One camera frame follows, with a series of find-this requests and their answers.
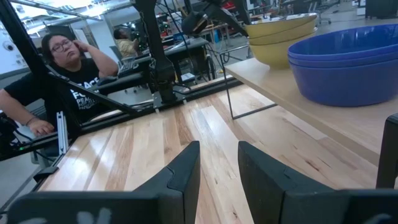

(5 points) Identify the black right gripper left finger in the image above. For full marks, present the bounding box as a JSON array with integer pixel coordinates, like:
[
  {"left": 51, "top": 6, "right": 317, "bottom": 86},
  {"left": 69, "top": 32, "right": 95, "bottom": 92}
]
[{"left": 133, "top": 141, "right": 201, "bottom": 224}]

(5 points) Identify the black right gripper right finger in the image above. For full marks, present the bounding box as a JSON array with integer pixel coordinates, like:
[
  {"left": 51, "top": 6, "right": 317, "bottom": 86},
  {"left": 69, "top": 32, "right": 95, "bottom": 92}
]
[{"left": 238, "top": 141, "right": 341, "bottom": 224}]

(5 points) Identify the yellow bowl with leaf pattern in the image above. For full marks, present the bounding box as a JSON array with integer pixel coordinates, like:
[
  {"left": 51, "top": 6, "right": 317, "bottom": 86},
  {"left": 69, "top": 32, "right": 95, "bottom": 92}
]
[
  {"left": 248, "top": 27, "right": 318, "bottom": 47},
  {"left": 244, "top": 12, "right": 318, "bottom": 39},
  {"left": 249, "top": 32, "right": 317, "bottom": 70}
]

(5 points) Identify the wooden shelf with black legs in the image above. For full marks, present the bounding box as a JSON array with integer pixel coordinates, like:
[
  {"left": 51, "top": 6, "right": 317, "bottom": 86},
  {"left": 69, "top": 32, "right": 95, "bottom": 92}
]
[{"left": 219, "top": 45, "right": 398, "bottom": 190}]

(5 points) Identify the person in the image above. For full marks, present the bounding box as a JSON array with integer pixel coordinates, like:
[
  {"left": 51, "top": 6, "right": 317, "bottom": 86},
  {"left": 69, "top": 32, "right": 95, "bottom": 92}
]
[
  {"left": 0, "top": 32, "right": 121, "bottom": 138},
  {"left": 113, "top": 27, "right": 141, "bottom": 58}
]

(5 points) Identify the person's hand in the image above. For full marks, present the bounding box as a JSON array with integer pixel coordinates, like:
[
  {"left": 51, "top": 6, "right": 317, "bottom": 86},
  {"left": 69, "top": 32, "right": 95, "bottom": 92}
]
[
  {"left": 72, "top": 39, "right": 91, "bottom": 54},
  {"left": 27, "top": 118, "right": 55, "bottom": 137}
]

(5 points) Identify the silver aluminium bracket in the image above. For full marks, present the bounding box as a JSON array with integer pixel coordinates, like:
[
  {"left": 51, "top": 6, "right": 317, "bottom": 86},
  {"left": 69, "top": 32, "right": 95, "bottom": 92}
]
[{"left": 55, "top": 111, "right": 70, "bottom": 156}]

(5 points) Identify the black frame end foot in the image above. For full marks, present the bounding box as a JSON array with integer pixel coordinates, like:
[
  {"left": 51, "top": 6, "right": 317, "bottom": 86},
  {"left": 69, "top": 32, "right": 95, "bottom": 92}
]
[{"left": 33, "top": 166, "right": 59, "bottom": 184}]

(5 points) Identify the black aluminium table frame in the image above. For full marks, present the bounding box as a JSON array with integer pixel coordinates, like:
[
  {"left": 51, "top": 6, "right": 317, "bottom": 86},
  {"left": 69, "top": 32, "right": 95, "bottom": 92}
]
[{"left": 0, "top": 0, "right": 243, "bottom": 162}]

